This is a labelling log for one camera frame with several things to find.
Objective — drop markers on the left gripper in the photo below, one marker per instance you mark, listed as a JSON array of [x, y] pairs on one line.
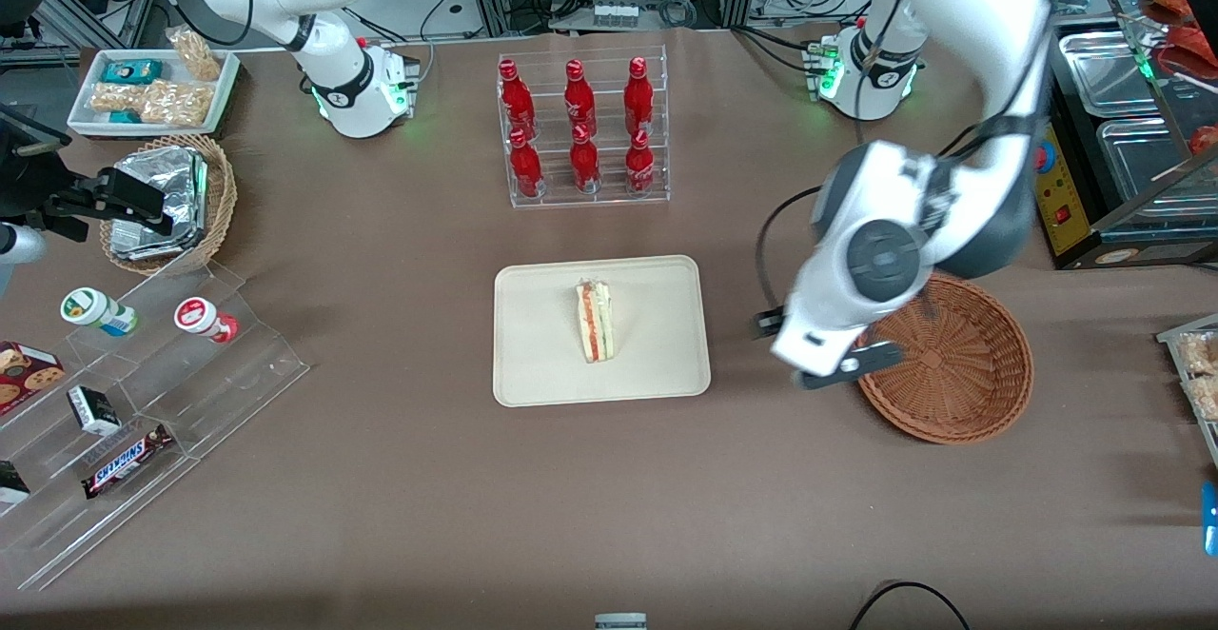
[[765, 323]]

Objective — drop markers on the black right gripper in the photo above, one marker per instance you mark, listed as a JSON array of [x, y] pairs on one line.
[[46, 194]]

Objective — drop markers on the triangle sandwich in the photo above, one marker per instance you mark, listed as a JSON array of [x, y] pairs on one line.
[[595, 325]]

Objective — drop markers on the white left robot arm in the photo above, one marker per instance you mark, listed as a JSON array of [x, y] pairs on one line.
[[971, 2]]

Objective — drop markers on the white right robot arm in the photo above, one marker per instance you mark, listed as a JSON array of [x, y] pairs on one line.
[[343, 68]]

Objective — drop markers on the light wicker basket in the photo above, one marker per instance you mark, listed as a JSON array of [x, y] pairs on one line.
[[222, 192]]

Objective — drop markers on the brown round wicker basket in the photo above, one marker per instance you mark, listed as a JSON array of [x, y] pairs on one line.
[[952, 364]]

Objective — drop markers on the cream rectangular serving tray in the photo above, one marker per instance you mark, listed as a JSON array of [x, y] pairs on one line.
[[533, 344]]

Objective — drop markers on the clear plastic tray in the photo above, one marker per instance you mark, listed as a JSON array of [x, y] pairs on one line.
[[1168, 337]]

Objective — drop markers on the stainless steel tray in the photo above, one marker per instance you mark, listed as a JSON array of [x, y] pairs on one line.
[[1104, 73], [1142, 166]]

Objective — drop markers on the aluminium foil container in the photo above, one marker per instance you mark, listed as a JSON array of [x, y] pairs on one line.
[[143, 249], [166, 173]]

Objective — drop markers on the small teal packet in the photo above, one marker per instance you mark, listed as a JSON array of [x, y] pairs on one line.
[[124, 117]]

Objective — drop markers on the clear bag of nuts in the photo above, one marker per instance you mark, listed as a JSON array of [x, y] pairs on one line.
[[114, 97], [176, 104], [195, 54]]

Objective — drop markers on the green lid yogurt bottle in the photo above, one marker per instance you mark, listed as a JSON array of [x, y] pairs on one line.
[[84, 307]]

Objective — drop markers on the red lid yogurt bottle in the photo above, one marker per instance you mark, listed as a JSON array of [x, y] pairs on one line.
[[195, 314]]

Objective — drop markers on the teal snack box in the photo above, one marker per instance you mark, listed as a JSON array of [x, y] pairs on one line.
[[131, 71]]

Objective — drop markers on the white rectangular plastic bin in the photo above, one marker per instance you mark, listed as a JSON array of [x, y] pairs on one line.
[[226, 97]]

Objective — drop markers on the clear acrylic stepped display stand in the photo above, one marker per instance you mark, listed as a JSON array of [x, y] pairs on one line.
[[238, 373]]

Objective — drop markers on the chocolate chip cookie box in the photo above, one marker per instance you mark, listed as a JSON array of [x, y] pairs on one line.
[[29, 373]]

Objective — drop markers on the red aluminium cola bottle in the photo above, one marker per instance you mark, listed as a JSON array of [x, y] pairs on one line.
[[517, 102], [578, 102], [525, 171], [639, 168], [638, 97], [584, 166]]

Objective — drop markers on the small black white carton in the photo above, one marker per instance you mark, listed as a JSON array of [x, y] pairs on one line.
[[93, 411]]

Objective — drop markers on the clear acrylic bottle rack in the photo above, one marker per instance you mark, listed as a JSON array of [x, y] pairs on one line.
[[603, 135]]

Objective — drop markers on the Snickers chocolate bar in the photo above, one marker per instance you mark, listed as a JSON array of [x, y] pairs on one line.
[[126, 462]]

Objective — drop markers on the black white snack pack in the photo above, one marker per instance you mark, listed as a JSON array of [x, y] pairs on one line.
[[11, 482]]

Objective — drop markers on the black control box red button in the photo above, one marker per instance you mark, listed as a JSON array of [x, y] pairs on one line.
[[1066, 192]]

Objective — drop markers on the small grey white device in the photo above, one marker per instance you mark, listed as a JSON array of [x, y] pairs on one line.
[[620, 622]]

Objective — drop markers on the white terminal block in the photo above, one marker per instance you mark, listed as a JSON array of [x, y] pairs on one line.
[[616, 14]]

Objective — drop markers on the glass display cabinet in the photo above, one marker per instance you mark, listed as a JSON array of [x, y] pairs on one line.
[[1180, 230]]

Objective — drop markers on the bagged pastry snack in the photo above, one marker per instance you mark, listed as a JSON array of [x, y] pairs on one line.
[[1207, 398], [1201, 354]]

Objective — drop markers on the red food item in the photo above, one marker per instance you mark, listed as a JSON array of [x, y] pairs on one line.
[[1168, 4], [1189, 51], [1205, 140]]

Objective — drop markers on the blue plastic object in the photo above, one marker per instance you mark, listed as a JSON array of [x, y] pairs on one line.
[[1210, 516]]

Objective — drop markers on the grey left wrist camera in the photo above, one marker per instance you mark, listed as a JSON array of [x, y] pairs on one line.
[[856, 364]]

